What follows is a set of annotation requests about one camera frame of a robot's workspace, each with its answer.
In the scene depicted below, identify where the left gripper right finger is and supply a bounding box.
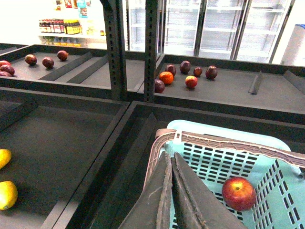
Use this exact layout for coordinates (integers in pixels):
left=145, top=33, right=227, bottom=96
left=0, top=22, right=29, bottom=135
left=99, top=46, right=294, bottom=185
left=171, top=153, right=246, bottom=229

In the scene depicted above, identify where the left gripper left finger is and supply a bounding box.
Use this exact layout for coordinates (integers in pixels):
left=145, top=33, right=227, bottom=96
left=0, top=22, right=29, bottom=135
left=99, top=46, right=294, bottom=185
left=119, top=152, right=173, bottom=229

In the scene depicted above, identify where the red yellow apple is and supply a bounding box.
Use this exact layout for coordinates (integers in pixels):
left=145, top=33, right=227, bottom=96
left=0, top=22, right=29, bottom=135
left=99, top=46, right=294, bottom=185
left=222, top=177, right=256, bottom=211
left=185, top=76, right=198, bottom=89

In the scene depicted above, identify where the light blue plastic basket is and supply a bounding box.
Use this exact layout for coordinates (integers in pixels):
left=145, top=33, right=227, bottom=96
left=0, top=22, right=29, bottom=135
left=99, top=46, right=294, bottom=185
left=145, top=119, right=305, bottom=229

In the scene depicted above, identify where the brown basket handle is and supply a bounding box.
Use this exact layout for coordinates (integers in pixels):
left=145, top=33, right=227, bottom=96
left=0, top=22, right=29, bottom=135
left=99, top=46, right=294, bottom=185
left=145, top=129, right=305, bottom=183

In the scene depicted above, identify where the dark red apple front left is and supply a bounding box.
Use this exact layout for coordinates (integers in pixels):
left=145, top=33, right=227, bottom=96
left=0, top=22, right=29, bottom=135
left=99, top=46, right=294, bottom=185
left=154, top=79, right=165, bottom=94

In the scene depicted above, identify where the orange red apple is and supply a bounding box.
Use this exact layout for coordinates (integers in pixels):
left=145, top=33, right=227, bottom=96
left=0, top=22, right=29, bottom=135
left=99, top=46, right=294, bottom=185
left=159, top=71, right=174, bottom=85

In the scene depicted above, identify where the dark red apple right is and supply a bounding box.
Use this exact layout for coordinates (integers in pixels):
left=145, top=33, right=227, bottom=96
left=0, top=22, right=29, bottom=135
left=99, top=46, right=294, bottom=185
left=205, top=65, right=218, bottom=80

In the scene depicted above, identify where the small red apple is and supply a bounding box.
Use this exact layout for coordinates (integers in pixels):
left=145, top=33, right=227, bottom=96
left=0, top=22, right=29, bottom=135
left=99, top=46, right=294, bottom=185
left=193, top=67, right=203, bottom=77

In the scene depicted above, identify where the dark red apple tall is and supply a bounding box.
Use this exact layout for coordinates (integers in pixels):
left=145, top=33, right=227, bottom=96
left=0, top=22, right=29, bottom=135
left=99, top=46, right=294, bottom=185
left=180, top=61, right=191, bottom=74

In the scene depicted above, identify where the dark red apple back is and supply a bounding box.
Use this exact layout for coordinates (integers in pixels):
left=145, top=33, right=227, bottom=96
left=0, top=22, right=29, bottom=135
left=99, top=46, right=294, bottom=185
left=57, top=50, right=69, bottom=62

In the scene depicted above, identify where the dark red apple middle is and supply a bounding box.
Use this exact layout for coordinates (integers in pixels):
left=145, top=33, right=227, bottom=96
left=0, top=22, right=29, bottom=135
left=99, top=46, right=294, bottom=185
left=42, top=57, right=54, bottom=69

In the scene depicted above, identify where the dark red apple far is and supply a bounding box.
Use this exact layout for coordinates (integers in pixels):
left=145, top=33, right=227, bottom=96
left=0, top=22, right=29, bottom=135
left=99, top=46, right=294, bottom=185
left=24, top=54, right=37, bottom=66

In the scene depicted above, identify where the black shelf divider left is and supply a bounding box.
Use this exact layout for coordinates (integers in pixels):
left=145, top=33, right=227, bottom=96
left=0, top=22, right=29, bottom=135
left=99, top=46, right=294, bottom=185
left=248, top=71, right=263, bottom=95

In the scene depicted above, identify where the black shelf divider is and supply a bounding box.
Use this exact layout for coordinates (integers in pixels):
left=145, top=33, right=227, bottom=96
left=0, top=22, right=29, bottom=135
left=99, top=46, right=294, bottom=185
left=248, top=71, right=263, bottom=95
left=283, top=70, right=305, bottom=94

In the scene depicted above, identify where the yellow lemon lower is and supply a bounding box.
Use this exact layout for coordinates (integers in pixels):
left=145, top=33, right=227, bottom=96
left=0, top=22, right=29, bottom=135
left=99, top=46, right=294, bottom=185
left=0, top=181, right=18, bottom=210

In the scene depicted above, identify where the yellow lemon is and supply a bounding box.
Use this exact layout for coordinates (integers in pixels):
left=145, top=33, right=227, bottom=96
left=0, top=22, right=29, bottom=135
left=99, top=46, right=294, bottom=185
left=0, top=181, right=18, bottom=210
left=0, top=149, right=12, bottom=169

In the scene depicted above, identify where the yellow lemon upper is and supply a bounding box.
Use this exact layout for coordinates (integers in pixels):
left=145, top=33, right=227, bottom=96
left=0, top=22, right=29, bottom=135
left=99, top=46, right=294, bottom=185
left=0, top=149, right=12, bottom=169

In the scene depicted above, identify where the black shelf divider right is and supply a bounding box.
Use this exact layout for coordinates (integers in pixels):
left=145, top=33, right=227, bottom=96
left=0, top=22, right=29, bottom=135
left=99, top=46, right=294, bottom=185
left=283, top=70, right=305, bottom=94

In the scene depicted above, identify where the white chest freezer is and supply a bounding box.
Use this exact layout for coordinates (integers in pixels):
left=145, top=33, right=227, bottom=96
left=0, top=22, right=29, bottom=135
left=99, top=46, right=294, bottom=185
left=281, top=24, right=305, bottom=67

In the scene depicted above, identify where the glass door refrigerator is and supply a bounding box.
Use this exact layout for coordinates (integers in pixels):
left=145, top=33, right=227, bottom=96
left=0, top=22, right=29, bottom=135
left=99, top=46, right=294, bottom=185
left=125, top=0, right=296, bottom=63

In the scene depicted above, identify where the grocery shelf with bottles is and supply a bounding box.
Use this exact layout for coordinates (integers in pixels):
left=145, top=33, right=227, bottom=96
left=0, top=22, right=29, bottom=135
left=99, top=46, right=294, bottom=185
left=38, top=0, right=107, bottom=50

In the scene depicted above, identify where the black shelf upright post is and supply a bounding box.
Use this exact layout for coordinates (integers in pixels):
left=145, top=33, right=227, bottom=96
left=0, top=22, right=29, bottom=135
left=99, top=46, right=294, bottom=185
left=144, top=0, right=163, bottom=103

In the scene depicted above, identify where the black perforated upright post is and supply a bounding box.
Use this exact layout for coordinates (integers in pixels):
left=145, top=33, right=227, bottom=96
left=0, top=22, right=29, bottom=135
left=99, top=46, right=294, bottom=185
left=100, top=0, right=128, bottom=101

